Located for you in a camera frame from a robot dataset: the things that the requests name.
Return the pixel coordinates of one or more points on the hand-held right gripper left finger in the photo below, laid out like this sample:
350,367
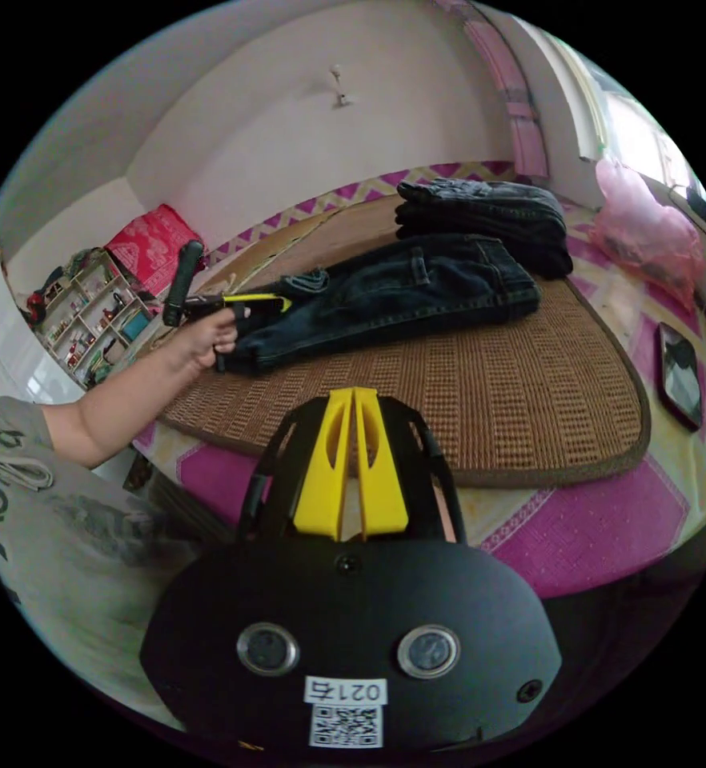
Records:
320,480

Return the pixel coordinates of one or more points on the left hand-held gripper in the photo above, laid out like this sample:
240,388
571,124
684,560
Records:
251,313

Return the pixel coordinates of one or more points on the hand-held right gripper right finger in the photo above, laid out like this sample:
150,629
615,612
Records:
383,480

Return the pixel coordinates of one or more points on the blue jeans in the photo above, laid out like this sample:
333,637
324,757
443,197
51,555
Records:
401,294

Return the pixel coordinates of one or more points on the person's left forearm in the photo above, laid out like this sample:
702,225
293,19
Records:
113,414

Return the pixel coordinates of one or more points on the person's left hand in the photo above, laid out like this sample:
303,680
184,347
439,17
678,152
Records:
209,342

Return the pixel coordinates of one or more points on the red patterned cloth bundle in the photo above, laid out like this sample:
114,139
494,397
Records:
149,246

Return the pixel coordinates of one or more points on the bed with woven mat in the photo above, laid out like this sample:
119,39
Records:
509,390

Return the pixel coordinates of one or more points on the shelf with small items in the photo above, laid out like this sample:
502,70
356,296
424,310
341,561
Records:
92,318

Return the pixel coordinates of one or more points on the pile of clothes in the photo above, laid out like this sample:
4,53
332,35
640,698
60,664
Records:
491,216

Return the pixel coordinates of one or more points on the white cupboard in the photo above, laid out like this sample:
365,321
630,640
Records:
11,348

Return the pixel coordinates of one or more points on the person's body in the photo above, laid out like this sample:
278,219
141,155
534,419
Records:
53,540

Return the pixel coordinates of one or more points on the black phone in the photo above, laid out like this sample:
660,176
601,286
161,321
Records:
680,378

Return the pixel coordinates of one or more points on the pink curtain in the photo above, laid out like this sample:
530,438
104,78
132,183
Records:
509,90

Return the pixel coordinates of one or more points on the pink plastic bag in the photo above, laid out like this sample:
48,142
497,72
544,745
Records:
647,234

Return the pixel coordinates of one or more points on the window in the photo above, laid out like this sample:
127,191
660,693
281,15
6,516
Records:
635,120

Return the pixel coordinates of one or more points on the wall hook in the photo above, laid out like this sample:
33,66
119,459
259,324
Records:
340,87

